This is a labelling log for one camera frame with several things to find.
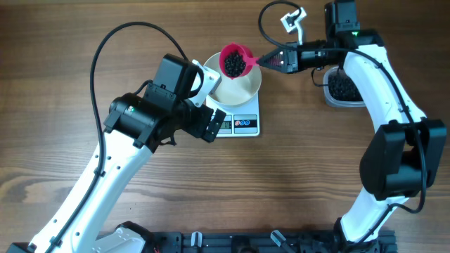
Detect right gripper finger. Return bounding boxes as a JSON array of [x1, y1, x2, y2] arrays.
[[257, 60, 287, 73], [257, 48, 285, 63]]

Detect black beans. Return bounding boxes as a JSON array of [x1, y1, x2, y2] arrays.
[[224, 51, 246, 77]]

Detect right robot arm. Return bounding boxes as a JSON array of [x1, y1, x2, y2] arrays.
[[276, 1, 447, 252]]

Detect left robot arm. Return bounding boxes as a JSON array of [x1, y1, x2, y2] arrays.
[[8, 54, 225, 252]]

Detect white digital kitchen scale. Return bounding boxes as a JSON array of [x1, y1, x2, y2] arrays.
[[206, 94, 260, 138]]

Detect white bowl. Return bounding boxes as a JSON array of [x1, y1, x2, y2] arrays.
[[204, 53, 262, 107]]

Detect clear plastic bean container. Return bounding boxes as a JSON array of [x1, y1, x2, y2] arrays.
[[323, 67, 366, 108]]

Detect right black cable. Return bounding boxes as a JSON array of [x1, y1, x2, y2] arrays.
[[258, 0, 428, 247]]

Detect black cable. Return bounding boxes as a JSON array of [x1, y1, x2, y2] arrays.
[[45, 21, 191, 253], [258, 0, 428, 247]]

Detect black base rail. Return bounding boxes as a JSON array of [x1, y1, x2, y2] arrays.
[[105, 220, 398, 253]]

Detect left black cable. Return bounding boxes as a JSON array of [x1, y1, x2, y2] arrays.
[[45, 21, 191, 253]]

